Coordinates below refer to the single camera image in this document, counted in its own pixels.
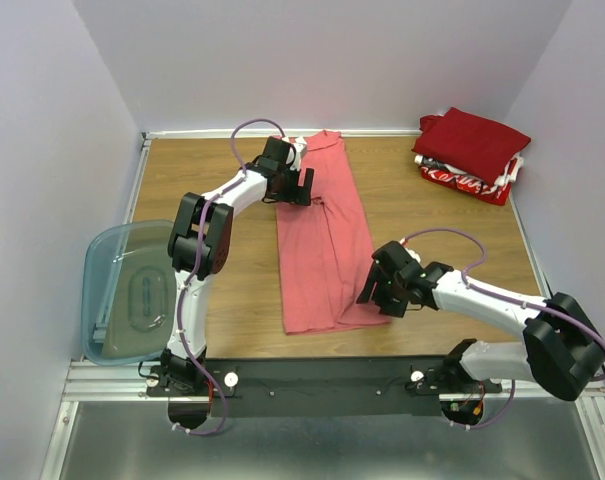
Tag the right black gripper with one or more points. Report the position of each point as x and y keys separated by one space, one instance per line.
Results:
x=393 y=308

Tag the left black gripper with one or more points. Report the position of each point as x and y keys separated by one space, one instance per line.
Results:
x=298 y=195

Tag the pink t-shirt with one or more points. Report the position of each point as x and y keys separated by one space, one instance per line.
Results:
x=325 y=248

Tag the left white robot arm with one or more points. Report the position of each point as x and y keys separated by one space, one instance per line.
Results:
x=199 y=243

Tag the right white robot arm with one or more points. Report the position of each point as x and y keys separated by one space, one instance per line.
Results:
x=556 y=345

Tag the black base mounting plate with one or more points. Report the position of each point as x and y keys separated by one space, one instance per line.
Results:
x=309 y=387

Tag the folded red white printed t-shirt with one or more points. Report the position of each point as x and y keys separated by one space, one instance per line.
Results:
x=455 y=179

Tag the folded dark red t-shirt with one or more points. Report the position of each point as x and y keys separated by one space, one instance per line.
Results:
x=477 y=145

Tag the blue plastic bin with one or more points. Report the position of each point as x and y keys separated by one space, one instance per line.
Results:
x=128 y=295

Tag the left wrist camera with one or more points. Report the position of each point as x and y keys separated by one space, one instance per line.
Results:
x=299 y=145

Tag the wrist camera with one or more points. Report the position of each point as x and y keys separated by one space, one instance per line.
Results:
x=412 y=250
x=299 y=145

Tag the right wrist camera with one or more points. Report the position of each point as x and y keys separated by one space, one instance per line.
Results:
x=412 y=250

